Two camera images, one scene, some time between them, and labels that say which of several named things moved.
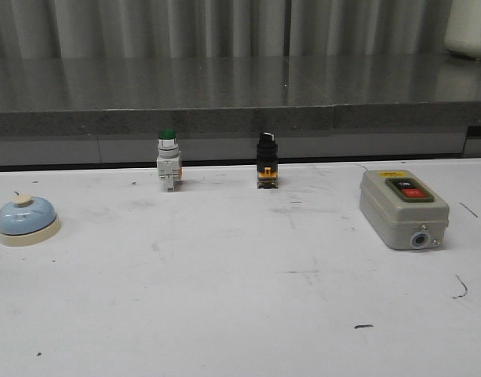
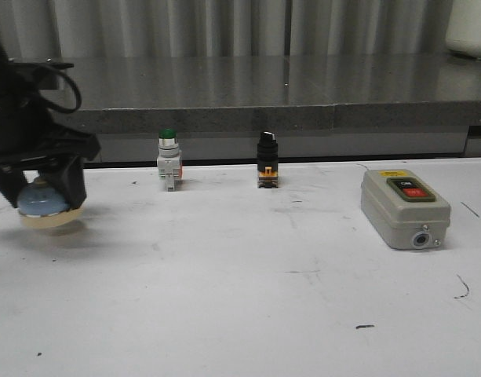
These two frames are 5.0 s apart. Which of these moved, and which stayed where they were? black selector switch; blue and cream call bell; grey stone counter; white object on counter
Moved: blue and cream call bell
Stayed: grey stone counter; black selector switch; white object on counter
